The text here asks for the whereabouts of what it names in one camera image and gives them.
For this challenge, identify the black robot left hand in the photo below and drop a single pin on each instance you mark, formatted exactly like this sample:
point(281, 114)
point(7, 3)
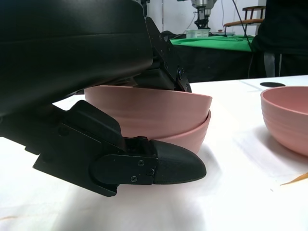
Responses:
point(72, 48)

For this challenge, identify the pink plastic bowl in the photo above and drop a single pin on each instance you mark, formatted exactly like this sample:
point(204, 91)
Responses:
point(187, 139)
point(284, 125)
point(156, 108)

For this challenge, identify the clear plastic container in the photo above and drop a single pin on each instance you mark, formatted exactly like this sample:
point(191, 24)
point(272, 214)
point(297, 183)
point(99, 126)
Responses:
point(197, 33)

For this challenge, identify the grey industrial gripper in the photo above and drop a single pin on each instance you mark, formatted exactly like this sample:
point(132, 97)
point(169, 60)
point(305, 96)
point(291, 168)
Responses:
point(202, 16)

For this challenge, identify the black cloth drape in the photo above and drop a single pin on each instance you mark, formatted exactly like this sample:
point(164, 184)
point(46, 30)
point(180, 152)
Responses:
point(216, 65)

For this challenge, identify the brown wooden rack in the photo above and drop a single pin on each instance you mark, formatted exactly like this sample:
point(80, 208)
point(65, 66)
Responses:
point(240, 22)

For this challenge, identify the black round table grommet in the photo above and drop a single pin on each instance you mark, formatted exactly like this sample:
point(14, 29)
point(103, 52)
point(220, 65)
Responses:
point(272, 84)

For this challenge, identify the person in black clothing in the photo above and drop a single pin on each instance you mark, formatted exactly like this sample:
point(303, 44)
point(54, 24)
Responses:
point(286, 29)

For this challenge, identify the thin orange wood splinter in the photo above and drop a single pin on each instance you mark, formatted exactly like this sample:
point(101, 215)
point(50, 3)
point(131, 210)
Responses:
point(297, 179)

